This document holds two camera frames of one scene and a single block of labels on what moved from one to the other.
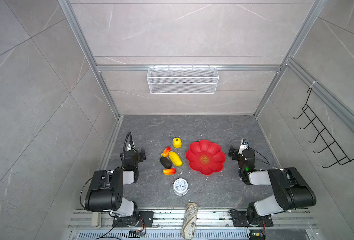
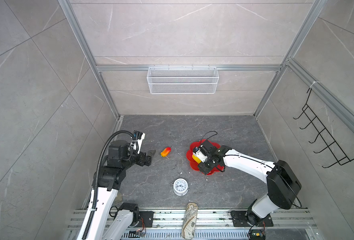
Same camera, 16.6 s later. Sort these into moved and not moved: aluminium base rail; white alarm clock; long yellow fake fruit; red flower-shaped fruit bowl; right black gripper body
Moved: long yellow fake fruit; right black gripper body
Not moved: red flower-shaped fruit bowl; white alarm clock; aluminium base rail
